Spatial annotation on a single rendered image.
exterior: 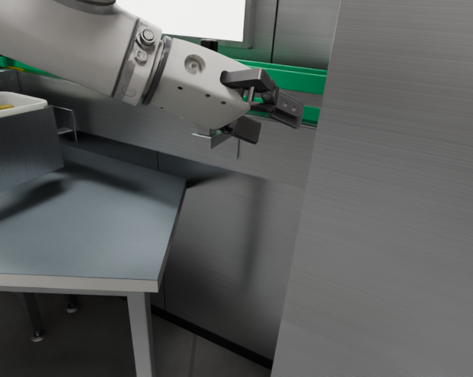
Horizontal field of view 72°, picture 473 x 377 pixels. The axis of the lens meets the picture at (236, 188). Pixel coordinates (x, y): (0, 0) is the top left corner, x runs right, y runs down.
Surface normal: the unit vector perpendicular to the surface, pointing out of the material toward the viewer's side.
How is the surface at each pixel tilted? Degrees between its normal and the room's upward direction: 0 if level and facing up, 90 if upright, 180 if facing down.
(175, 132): 90
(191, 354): 0
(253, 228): 90
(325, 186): 90
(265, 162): 90
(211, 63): 59
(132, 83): 108
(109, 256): 0
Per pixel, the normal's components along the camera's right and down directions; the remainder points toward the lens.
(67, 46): 0.18, 0.62
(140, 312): 0.01, 0.47
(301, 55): -0.43, 0.40
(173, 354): 0.07, -0.88
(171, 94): -0.18, 0.94
